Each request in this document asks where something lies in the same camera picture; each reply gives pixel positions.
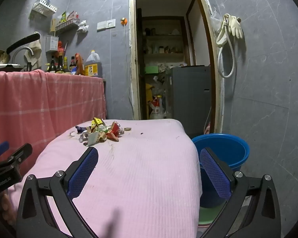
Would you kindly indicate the red bottle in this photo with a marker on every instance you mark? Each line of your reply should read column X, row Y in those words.
column 60, row 47

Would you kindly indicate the white plastic bag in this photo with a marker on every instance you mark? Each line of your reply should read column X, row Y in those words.
column 83, row 26

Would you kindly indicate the metal faucet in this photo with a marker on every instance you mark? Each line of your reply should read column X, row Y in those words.
column 22, row 49

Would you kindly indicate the white plastic basket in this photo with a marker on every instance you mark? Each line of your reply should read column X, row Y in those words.
column 43, row 6

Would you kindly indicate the green box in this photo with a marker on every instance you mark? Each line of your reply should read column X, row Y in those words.
column 151, row 69

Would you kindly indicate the metal wall box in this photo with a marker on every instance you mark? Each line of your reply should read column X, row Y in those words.
column 52, row 43

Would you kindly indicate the person's left hand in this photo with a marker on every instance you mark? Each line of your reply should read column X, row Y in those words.
column 7, row 209

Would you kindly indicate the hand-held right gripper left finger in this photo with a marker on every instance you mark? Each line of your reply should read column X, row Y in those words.
column 82, row 172

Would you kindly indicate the green plastic stool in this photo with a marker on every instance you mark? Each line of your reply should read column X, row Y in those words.
column 208, row 215

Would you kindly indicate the pink white packet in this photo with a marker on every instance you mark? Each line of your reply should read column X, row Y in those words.
column 72, row 16

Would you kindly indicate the blue plastic bucket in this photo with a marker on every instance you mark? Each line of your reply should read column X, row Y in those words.
column 228, row 148

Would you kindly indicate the yellow cap sauce bottle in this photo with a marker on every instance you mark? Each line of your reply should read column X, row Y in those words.
column 66, row 64

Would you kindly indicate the pile of wrappers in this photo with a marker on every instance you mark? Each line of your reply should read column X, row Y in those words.
column 96, row 137

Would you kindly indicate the white switch panel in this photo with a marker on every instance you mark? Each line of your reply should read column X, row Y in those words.
column 106, row 25

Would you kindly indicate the pink plastic item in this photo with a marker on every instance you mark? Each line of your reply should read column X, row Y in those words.
column 207, row 129

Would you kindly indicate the yellow bag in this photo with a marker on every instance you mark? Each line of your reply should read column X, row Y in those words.
column 149, row 91

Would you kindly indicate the white sack red print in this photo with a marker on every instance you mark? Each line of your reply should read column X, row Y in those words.
column 157, row 109

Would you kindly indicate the cooking oil jug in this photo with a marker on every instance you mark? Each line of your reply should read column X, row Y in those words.
column 93, row 67

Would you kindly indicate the orange sauce bottle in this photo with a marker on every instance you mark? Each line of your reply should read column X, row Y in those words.
column 79, row 62

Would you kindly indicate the grey refrigerator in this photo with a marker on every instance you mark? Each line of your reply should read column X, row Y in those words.
column 188, row 99

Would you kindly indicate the wooden shelving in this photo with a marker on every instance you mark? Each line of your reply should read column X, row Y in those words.
column 164, row 35

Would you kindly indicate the wooden door frame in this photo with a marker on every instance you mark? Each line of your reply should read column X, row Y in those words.
column 132, row 54

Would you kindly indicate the beige hanging rag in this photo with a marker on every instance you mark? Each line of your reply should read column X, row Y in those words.
column 36, row 47

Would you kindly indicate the clear plastic bag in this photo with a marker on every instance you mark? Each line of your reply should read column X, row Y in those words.
column 214, row 19

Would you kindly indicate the pink checked cloth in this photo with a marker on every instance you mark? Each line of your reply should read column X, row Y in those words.
column 39, row 104

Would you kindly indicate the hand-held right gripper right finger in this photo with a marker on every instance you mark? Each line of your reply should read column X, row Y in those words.
column 216, row 176

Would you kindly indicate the dark wooden door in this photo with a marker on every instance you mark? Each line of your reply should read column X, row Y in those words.
column 139, row 67

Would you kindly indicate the cream rubber glove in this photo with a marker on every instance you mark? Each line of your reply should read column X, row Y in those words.
column 236, row 27
column 222, row 37

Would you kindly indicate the yellow green packet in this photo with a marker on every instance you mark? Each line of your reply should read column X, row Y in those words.
column 63, row 16

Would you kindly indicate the pink waffle blanket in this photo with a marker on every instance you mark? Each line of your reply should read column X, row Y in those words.
column 144, row 173

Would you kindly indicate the metal wall rack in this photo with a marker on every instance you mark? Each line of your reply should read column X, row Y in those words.
column 67, row 25

